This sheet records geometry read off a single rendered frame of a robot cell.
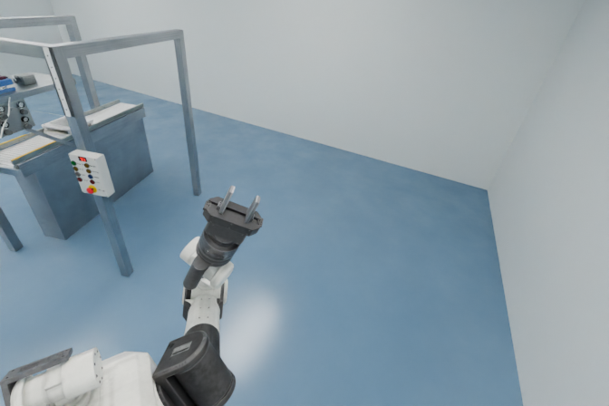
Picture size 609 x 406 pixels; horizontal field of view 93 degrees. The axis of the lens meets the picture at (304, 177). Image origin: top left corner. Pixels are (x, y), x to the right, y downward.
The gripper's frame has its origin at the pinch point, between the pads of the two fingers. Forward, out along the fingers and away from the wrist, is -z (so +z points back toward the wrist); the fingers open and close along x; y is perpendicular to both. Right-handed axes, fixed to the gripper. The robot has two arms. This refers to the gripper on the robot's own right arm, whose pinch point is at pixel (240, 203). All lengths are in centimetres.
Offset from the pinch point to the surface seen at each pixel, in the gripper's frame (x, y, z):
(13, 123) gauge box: 133, 115, 124
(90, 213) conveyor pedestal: 96, 136, 220
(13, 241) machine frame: 128, 94, 225
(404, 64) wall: -145, 329, 8
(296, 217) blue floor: -82, 163, 157
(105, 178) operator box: 63, 83, 105
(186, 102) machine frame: 56, 198, 108
